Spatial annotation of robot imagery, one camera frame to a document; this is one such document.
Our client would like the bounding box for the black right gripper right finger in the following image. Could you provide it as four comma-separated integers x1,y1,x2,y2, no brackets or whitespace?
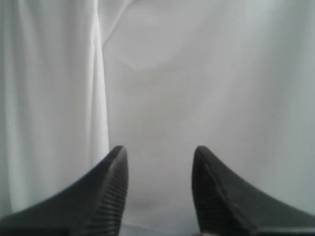
191,146,315,236

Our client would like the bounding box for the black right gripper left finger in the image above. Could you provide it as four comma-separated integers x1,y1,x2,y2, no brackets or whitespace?
0,146,128,236

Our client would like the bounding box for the white backdrop curtain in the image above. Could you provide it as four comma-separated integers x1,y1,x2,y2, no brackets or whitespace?
0,0,315,235

